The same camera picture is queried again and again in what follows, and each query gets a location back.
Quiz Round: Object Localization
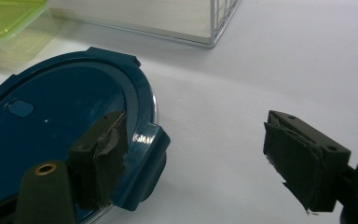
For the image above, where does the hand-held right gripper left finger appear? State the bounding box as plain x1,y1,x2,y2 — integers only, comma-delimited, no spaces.
67,109,129,212

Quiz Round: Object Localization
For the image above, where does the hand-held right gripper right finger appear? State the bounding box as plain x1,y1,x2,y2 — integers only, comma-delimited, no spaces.
262,109,352,217

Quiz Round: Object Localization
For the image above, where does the dark blue container lid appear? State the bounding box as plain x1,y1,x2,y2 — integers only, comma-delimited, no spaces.
0,46,172,224

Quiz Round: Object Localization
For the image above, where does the green lidded clear food container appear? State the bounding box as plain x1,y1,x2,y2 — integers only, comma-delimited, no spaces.
0,0,63,69

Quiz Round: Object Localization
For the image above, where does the white ribbed board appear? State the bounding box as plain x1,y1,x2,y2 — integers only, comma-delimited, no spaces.
48,0,242,49

